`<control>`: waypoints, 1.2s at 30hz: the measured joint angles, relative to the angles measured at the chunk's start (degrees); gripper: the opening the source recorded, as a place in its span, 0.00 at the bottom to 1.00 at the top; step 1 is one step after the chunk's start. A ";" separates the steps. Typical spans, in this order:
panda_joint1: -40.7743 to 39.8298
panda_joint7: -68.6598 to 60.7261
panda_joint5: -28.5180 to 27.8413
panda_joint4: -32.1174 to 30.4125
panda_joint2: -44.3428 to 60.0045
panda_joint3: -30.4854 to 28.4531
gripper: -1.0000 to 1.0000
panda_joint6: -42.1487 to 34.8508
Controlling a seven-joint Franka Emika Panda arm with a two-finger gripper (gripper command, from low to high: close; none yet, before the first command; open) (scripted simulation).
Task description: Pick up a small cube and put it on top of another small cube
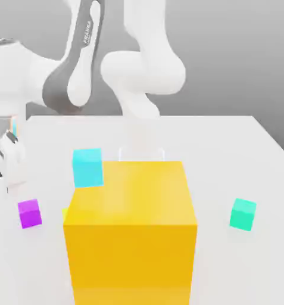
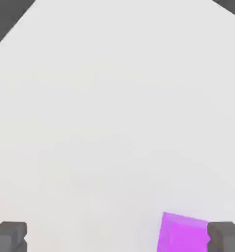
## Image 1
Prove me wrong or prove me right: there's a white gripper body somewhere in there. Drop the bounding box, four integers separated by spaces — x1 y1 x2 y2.
1 141 28 197

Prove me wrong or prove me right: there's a small purple cube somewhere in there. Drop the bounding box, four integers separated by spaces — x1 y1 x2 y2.
17 198 43 230

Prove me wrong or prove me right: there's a small cyan cube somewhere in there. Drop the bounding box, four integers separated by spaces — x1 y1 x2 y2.
72 147 105 189

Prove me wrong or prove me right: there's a small green cube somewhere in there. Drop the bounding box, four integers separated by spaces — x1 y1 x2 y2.
229 197 257 232

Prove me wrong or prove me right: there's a large yellow box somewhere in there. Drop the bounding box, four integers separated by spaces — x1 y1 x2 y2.
62 160 199 305

